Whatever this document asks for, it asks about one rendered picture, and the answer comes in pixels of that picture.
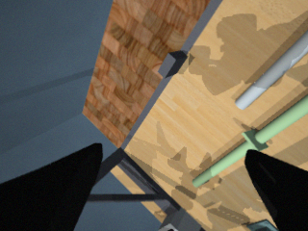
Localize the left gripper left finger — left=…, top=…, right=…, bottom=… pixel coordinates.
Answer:
left=0, top=143, right=103, bottom=231

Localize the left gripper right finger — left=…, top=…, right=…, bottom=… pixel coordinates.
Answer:
left=244, top=149, right=308, bottom=231

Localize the pale green cylinder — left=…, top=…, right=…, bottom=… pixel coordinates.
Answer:
left=192, top=94, right=308, bottom=187

